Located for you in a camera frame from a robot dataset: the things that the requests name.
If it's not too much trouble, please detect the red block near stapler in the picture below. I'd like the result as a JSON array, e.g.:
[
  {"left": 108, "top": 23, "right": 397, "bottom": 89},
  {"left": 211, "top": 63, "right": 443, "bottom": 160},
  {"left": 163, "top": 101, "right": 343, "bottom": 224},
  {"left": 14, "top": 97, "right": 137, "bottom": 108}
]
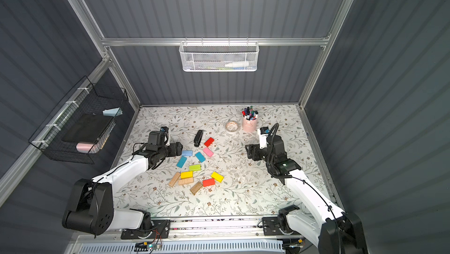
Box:
[{"left": 204, "top": 138, "right": 214, "bottom": 147}]

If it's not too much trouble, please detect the wooden block middle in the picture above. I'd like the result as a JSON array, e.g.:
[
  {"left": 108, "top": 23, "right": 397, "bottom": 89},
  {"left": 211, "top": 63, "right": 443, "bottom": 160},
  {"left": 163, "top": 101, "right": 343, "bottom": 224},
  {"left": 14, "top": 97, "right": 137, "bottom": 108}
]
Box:
[{"left": 178, "top": 177, "right": 194, "bottom": 186}]

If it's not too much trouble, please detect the pink block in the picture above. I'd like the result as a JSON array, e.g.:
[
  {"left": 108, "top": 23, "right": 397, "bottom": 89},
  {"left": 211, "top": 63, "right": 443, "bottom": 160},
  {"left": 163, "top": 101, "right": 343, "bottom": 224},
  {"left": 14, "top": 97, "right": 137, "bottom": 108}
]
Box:
[{"left": 203, "top": 147, "right": 214, "bottom": 157}]

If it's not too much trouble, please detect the pink eraser in basket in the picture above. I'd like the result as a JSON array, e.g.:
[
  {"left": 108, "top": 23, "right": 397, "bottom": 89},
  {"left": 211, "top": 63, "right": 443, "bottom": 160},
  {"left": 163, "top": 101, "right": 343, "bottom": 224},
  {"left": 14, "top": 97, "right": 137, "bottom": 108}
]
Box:
[{"left": 76, "top": 142, "right": 94, "bottom": 153}]

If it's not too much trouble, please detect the light blue block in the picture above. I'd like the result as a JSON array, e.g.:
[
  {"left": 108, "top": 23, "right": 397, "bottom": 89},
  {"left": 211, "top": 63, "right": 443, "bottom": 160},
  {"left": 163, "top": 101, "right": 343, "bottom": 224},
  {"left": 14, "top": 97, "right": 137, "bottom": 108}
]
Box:
[{"left": 182, "top": 150, "right": 193, "bottom": 157}]

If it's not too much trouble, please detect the lime green block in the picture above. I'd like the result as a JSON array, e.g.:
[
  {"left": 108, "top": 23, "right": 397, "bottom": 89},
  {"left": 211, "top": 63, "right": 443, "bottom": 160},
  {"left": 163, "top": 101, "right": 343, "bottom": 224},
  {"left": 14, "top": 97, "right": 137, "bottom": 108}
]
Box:
[{"left": 189, "top": 164, "right": 202, "bottom": 172}]

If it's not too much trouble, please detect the black notebook in basket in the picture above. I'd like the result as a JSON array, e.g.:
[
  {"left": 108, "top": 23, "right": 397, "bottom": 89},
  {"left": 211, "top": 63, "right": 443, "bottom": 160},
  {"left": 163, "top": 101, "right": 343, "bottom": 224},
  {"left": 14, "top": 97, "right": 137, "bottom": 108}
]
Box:
[{"left": 62, "top": 114, "right": 113, "bottom": 144}]

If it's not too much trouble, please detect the small glass dish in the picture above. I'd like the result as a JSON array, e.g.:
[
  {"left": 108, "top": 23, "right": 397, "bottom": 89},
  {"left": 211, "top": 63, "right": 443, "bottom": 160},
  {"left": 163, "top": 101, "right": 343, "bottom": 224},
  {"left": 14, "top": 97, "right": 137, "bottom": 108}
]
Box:
[{"left": 225, "top": 120, "right": 240, "bottom": 133}]

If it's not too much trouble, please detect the wooden block right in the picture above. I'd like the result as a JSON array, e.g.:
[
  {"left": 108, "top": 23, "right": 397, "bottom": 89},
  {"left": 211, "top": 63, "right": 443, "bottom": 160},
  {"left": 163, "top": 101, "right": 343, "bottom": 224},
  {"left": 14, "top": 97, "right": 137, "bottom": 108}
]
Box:
[{"left": 190, "top": 181, "right": 203, "bottom": 195}]

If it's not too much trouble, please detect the white wire mesh basket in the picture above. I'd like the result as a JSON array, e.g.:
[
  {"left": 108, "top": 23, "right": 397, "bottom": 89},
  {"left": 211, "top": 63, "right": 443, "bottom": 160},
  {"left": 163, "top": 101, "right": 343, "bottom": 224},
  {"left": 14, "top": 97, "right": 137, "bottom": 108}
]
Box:
[{"left": 179, "top": 42, "right": 260, "bottom": 72}]

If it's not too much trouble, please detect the wooden block left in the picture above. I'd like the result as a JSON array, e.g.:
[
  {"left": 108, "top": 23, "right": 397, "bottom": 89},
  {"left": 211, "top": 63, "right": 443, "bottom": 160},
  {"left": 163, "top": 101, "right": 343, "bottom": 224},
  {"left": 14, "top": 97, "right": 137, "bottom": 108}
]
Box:
[{"left": 168, "top": 172, "right": 181, "bottom": 187}]

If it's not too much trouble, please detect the teal block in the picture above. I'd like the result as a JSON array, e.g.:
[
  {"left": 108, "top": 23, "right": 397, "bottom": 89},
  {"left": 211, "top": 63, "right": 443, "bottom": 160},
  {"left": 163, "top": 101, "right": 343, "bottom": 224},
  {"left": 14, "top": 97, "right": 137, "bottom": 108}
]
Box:
[
  {"left": 195, "top": 152, "right": 206, "bottom": 163},
  {"left": 176, "top": 156, "right": 187, "bottom": 168}
]

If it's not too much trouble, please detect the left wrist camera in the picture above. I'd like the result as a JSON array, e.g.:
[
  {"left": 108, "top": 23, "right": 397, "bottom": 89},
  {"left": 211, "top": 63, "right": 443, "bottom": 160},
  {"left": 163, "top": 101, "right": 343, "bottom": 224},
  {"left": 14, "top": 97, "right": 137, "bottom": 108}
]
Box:
[{"left": 160, "top": 126, "right": 170, "bottom": 146}]

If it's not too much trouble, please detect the white bottle in basket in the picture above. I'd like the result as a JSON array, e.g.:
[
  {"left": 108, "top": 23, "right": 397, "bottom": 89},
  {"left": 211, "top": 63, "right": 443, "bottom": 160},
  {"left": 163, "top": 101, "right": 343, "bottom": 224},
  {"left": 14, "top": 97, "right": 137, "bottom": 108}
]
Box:
[{"left": 225, "top": 61, "right": 250, "bottom": 69}]

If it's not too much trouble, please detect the pink pen cup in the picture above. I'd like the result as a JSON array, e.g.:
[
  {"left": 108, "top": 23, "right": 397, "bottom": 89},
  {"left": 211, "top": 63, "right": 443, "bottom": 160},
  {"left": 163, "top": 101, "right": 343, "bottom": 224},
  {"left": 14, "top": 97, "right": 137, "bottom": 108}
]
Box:
[{"left": 242, "top": 116, "right": 258, "bottom": 133}]

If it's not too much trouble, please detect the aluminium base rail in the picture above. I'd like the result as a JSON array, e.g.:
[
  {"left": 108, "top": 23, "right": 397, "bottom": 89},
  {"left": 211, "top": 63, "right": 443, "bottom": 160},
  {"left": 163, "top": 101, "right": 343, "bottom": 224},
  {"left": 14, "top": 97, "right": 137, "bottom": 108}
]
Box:
[{"left": 65, "top": 215, "right": 312, "bottom": 254}]

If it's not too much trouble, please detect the light blue box in basket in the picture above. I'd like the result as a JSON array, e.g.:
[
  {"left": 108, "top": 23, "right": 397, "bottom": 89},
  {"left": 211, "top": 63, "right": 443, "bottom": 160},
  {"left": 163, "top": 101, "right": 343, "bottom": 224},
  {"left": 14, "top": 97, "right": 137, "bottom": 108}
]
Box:
[{"left": 103, "top": 108, "right": 123, "bottom": 117}]

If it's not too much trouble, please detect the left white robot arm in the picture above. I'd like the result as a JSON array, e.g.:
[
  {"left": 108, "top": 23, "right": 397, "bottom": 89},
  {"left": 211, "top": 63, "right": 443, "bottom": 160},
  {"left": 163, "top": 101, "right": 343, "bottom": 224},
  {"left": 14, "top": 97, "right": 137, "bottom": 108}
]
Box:
[{"left": 62, "top": 127, "right": 184, "bottom": 236}]

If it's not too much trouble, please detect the black wire wall basket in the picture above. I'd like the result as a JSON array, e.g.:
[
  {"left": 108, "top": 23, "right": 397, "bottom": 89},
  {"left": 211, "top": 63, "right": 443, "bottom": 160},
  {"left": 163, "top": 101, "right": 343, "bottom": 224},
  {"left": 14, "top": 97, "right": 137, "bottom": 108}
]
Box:
[{"left": 29, "top": 81, "right": 130, "bottom": 164}]

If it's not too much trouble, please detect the red block lower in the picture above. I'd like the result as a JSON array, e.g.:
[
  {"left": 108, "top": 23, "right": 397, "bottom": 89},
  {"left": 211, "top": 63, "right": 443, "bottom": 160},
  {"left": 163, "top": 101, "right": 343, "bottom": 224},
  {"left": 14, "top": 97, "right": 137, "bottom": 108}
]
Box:
[{"left": 202, "top": 179, "right": 215, "bottom": 187}]

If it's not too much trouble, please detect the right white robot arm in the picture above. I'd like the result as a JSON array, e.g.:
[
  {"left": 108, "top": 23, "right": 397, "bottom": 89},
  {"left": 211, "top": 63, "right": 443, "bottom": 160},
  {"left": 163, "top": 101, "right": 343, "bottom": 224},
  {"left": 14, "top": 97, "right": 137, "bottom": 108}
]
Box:
[{"left": 245, "top": 133, "right": 369, "bottom": 254}]

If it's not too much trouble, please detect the black stapler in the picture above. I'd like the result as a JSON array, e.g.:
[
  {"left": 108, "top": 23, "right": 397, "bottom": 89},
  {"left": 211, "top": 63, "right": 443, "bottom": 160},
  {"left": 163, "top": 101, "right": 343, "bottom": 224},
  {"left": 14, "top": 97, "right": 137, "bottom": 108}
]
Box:
[{"left": 194, "top": 130, "right": 203, "bottom": 147}]

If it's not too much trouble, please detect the wooden block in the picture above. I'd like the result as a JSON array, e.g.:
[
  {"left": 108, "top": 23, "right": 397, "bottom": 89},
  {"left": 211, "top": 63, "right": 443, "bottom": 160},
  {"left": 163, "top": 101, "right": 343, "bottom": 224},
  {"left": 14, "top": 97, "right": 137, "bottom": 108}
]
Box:
[
  {"left": 178, "top": 177, "right": 194, "bottom": 186},
  {"left": 168, "top": 172, "right": 181, "bottom": 187},
  {"left": 190, "top": 181, "right": 203, "bottom": 195}
]

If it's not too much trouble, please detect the yellow block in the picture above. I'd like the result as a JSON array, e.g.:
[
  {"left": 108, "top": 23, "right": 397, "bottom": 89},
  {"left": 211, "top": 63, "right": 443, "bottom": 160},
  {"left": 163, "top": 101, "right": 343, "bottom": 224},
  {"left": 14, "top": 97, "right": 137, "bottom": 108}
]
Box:
[
  {"left": 211, "top": 172, "right": 224, "bottom": 183},
  {"left": 180, "top": 171, "right": 193, "bottom": 179}
]

